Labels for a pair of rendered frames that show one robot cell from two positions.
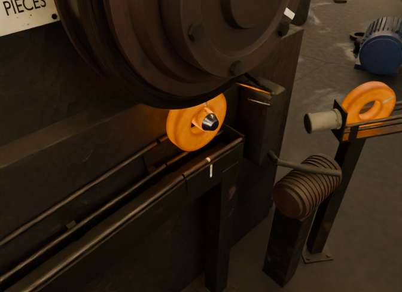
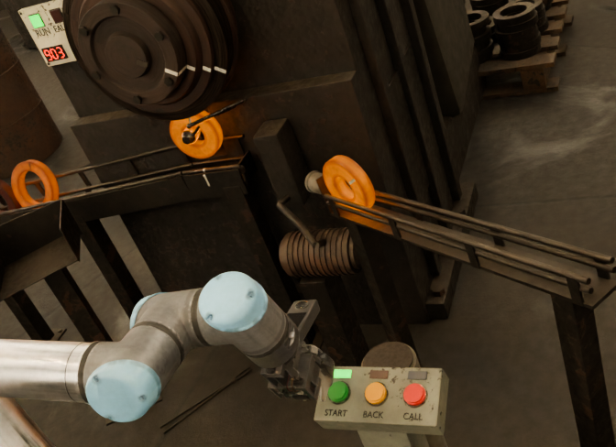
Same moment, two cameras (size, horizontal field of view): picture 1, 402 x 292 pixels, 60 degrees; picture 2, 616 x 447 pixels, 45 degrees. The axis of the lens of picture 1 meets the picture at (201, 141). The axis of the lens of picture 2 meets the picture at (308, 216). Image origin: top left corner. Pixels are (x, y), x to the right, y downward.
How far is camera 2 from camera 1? 200 cm
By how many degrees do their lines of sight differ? 59
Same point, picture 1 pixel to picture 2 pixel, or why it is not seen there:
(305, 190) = (290, 245)
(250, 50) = (148, 91)
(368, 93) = (329, 166)
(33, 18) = not seen: hidden behind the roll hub
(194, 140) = (192, 149)
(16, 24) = not seen: hidden behind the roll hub
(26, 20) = not seen: hidden behind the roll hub
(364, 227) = (498, 408)
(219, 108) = (207, 131)
